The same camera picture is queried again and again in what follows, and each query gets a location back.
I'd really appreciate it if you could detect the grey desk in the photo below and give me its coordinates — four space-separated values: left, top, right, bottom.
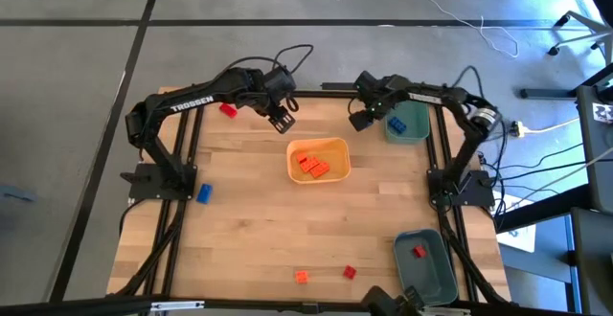
520 61 613 214

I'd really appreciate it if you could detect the black aluminium rig frame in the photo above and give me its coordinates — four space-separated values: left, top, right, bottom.
0 79 613 316

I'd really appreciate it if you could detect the yellow plastic bin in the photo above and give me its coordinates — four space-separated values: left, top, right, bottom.
285 136 352 186

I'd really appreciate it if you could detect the black-white fiducial marker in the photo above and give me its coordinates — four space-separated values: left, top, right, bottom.
592 102 613 124

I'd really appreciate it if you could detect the blue tape piece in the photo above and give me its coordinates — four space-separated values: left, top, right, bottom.
0 185 38 204

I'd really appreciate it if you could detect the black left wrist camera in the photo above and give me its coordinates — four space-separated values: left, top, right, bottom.
264 66 298 100

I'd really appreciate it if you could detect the silver metal bracket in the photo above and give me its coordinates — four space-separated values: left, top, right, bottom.
149 300 206 312
420 305 473 316

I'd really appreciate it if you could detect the grey office chair base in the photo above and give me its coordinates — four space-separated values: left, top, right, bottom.
547 0 613 66

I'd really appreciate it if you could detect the dark grey cabinet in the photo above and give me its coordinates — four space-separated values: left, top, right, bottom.
569 207 613 316

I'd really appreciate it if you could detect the blue two-by-four block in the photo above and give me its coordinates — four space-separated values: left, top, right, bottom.
195 183 214 206
387 116 409 135

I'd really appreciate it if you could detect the white paper sheet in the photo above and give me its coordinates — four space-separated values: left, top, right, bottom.
495 193 538 255

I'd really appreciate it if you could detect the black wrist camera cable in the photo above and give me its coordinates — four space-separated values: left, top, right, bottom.
210 43 315 114

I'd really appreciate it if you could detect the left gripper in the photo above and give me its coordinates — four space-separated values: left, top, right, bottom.
238 90 298 135

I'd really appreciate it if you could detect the black floor cable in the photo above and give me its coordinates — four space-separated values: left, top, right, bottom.
500 159 589 182
492 141 585 171

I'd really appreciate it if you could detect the green plastic bin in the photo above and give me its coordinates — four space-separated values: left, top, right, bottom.
393 228 460 307
384 99 432 146

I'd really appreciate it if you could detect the black cable bundle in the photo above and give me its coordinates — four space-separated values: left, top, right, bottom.
114 199 188 298
438 210 509 305

